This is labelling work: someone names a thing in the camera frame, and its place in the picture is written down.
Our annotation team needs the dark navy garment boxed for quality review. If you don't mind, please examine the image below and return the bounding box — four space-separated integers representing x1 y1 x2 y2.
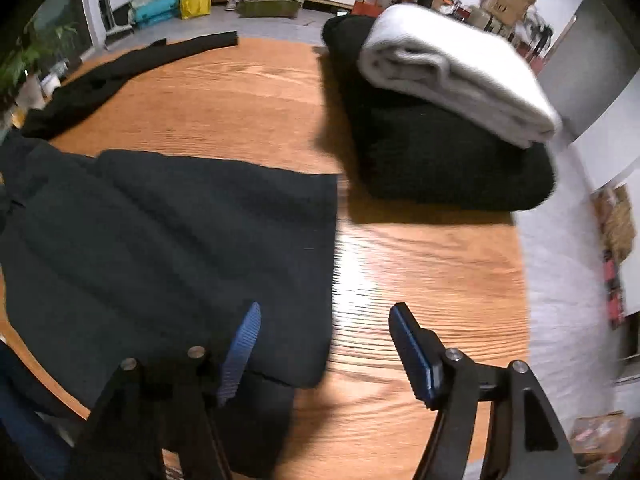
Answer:
0 129 340 478

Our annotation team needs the black folded garment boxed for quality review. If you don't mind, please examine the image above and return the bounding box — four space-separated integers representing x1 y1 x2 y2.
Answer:
322 14 555 211

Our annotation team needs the long black cloth strip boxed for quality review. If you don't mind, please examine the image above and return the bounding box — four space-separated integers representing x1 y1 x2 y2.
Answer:
21 32 239 141

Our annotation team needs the white folded garment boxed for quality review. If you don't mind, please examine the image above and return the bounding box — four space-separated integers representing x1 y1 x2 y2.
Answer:
358 3 562 148

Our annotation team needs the green storage crate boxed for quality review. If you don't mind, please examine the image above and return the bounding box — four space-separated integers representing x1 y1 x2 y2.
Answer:
235 0 303 18

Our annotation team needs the teal rolled mat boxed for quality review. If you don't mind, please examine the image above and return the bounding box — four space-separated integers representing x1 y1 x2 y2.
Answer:
132 0 180 28

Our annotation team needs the orange paper bag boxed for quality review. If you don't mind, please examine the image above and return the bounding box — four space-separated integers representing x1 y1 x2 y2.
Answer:
350 0 383 18

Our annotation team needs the green potted plant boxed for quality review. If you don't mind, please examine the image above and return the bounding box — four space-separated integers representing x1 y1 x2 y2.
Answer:
1 21 78 99

